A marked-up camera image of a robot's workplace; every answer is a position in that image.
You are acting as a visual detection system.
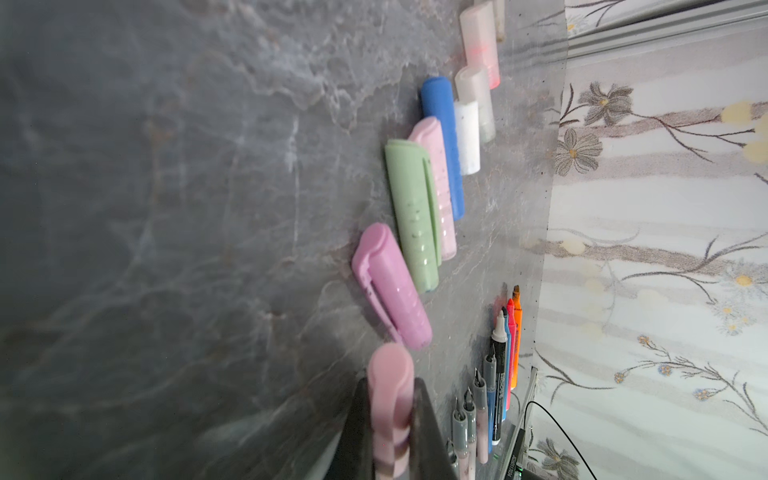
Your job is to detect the purple cap pink pen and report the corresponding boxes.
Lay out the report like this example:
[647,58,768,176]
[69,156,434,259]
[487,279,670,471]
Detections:
[452,398,469,480]

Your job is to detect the orange marker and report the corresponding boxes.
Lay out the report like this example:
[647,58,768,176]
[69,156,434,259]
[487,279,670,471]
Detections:
[509,285,523,390]

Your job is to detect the pink marker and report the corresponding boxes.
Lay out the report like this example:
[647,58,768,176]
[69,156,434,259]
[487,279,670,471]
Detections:
[506,298,515,410]

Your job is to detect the dark blue pen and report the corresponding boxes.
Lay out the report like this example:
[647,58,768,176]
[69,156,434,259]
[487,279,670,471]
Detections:
[483,351,496,453]

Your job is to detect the aluminium corner post right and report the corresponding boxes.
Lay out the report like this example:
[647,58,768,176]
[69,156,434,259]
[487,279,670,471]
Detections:
[566,1,767,59]

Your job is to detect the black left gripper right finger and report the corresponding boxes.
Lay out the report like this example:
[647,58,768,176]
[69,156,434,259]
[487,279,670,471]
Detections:
[409,378,457,480]

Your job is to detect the dark blue pen cap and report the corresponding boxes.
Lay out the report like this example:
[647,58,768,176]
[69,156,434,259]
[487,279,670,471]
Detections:
[420,76,465,220]

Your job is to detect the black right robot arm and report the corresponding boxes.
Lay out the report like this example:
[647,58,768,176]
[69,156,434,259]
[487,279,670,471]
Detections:
[494,366,538,480]

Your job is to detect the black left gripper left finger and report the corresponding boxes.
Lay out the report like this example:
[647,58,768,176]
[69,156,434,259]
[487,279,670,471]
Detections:
[324,378,374,480]

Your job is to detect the light blue marker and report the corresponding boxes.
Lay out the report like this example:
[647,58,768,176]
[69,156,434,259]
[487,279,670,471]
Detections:
[501,306,512,421]

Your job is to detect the black marker white cap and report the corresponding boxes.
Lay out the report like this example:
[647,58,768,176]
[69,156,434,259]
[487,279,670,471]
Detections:
[491,308,508,446]

